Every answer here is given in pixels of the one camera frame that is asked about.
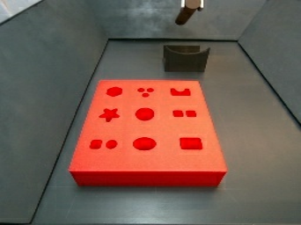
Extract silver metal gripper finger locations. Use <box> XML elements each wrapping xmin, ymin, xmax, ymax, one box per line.
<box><xmin>199</xmin><ymin>0</ymin><xmax>205</xmax><ymax>11</ymax></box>

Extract brown oval cylinder peg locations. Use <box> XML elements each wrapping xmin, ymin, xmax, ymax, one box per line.
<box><xmin>176</xmin><ymin>0</ymin><xmax>200</xmax><ymax>25</ymax></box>

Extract black curved cradle fixture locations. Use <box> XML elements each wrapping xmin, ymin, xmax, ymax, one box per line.
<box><xmin>164</xmin><ymin>45</ymin><xmax>211</xmax><ymax>72</ymax></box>

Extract red shape-hole block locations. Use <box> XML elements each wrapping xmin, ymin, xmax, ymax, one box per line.
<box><xmin>70</xmin><ymin>80</ymin><xmax>228</xmax><ymax>186</ymax></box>

